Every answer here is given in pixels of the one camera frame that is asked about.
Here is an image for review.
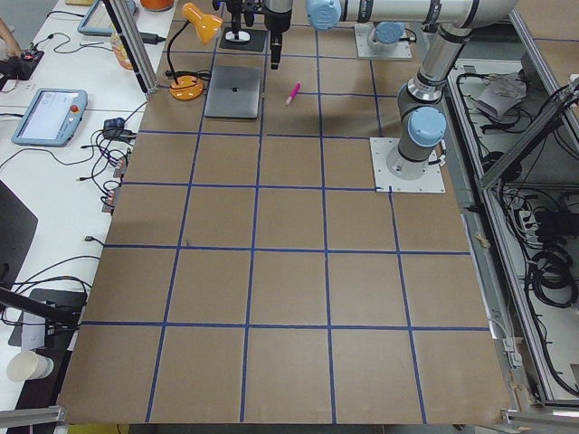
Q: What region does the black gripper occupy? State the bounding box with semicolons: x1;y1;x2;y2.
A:
263;0;292;71
212;0;264;32

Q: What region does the white computer mouse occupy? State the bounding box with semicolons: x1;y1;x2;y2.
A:
225;31;251;43

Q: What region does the pink marker pen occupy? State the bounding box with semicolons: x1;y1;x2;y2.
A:
285;81;301;106

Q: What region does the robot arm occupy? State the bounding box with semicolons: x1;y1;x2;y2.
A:
212;1;408;49
305;0;517;112

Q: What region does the black mousepad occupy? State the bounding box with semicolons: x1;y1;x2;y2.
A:
219;27;267;52

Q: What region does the silver closed laptop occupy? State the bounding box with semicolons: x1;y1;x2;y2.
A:
204;65;261;119

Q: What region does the orange desk lamp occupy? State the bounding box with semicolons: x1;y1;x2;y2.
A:
166;2;223;101

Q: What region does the black power adapter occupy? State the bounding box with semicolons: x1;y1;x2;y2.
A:
139;32;166;45

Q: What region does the yellow drink bottle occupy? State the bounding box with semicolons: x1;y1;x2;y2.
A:
110;31;133;71

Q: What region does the teach pendant tablet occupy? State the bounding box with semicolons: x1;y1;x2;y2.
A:
77;1;113;37
11;88;88;147

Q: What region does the white paper cup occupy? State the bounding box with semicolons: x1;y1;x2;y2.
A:
6;351;54;382

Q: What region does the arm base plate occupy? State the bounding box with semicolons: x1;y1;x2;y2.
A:
354;22;413;61
369;137;446;193

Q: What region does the aluminium frame post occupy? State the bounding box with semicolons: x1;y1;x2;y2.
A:
103;0;157;95

